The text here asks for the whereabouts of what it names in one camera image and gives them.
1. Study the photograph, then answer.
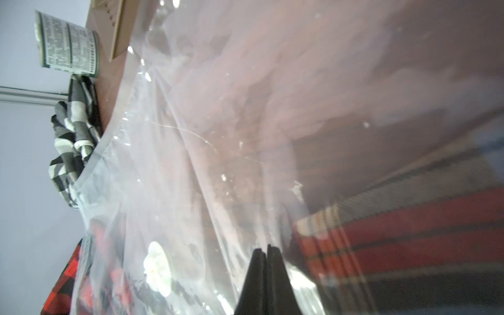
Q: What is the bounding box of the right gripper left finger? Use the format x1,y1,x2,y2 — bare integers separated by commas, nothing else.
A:
234,249,267,315

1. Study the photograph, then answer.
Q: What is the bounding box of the brown plastic scoop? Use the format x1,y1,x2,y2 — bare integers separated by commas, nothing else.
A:
90,0,140,61

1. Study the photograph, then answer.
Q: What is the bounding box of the clear plastic vacuum bag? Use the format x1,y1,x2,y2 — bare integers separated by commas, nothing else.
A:
80,1,503,314

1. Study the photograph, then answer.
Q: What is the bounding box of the black white checked shirt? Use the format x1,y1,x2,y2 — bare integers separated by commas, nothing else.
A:
49,74,102,209

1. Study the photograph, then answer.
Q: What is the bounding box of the multicolour tartan shirt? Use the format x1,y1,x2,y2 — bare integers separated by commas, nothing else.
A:
293,117,503,314

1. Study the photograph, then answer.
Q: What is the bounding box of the small labelled tin can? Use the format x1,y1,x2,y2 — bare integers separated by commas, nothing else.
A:
34,11,100,77

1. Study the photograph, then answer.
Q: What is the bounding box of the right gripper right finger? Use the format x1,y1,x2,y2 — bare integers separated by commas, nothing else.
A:
266,245,302,315

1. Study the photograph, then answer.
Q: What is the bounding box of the red black checked shirt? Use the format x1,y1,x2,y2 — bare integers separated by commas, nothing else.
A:
40,220,206,315

